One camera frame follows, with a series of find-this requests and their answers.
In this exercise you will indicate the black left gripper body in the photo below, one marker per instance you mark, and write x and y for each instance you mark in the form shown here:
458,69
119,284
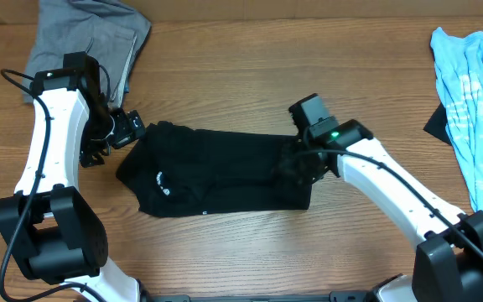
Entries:
105,130

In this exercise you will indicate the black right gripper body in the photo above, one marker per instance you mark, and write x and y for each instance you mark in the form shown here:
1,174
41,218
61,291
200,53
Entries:
306,166

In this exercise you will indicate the black polo shirt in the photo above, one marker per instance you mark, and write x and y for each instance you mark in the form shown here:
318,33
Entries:
176,171

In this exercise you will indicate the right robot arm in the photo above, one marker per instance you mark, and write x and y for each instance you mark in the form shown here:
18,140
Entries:
448,243

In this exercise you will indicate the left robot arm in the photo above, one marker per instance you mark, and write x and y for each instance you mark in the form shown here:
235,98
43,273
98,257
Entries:
50,231

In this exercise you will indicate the folded grey shorts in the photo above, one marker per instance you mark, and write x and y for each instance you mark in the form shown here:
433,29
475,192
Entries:
111,32

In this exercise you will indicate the dark garment under blue shirt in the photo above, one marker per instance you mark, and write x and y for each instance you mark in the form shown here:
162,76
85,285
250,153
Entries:
436,125

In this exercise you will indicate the light blue t-shirt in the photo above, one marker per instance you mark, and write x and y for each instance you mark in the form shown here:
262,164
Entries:
458,64

